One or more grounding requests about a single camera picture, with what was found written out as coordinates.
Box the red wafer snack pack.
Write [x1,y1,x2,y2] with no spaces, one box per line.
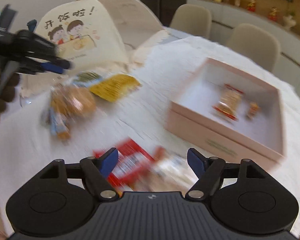
[107,138,156,196]

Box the square biscuit clear pack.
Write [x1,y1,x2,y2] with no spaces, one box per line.
[41,107,71,141]

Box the round cracker clear pack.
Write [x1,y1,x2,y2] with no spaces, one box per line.
[50,85,96,118]

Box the small orange candy packet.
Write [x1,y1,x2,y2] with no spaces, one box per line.
[247,102,260,120]

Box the yellow chips bag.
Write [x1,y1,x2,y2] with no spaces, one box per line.
[89,74,142,102]

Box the rice cracker red-trim pack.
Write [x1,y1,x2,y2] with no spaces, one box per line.
[212,83,244,121]

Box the blue seaweed snack bag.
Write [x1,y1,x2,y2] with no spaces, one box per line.
[71,72,103,88]

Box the white knitted tablecloth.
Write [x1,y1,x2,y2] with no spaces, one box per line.
[0,37,300,237]

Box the pink open gift box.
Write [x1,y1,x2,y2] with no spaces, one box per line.
[166,58,287,170]

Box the white sideboard cabinet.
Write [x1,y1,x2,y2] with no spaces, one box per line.
[187,0,300,90]

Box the beige chair right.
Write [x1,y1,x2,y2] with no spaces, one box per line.
[226,23,281,72]

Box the beige chair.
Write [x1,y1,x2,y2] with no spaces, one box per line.
[226,23,281,72]
[170,4,212,39]

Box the beige chair left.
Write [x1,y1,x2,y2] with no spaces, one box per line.
[170,4,212,39]

